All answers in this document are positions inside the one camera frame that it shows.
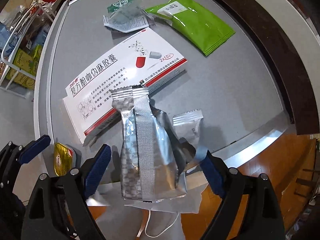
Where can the green logo clear packet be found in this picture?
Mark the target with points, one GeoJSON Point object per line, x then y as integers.
{"type": "Point", "coordinates": [127, 20]}

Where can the silver foil pouch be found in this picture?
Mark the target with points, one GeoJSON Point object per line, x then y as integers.
{"type": "Point", "coordinates": [140, 142]}

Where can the white red medicine box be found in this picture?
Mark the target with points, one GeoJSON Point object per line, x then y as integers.
{"type": "Point", "coordinates": [112, 67]}

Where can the yellow butter packet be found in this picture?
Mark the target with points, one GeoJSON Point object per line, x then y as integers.
{"type": "Point", "coordinates": [62, 158]}

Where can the small silver packet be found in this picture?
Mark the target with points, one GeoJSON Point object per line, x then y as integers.
{"type": "Point", "coordinates": [186, 130]}

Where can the yellow snack box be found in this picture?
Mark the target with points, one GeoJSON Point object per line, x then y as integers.
{"type": "Point", "coordinates": [20, 77]}
{"type": "Point", "coordinates": [23, 57]}
{"type": "Point", "coordinates": [37, 53]}

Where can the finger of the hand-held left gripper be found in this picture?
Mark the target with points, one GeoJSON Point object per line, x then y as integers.
{"type": "Point", "coordinates": [7, 152]}
{"type": "Point", "coordinates": [35, 148]}

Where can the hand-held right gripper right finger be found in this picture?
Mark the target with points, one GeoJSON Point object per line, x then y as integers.
{"type": "Point", "coordinates": [212, 177]}

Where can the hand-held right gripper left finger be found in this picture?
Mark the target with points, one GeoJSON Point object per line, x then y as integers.
{"type": "Point", "coordinates": [97, 172]}

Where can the green pouch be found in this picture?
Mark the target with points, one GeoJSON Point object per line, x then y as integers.
{"type": "Point", "coordinates": [197, 27]}

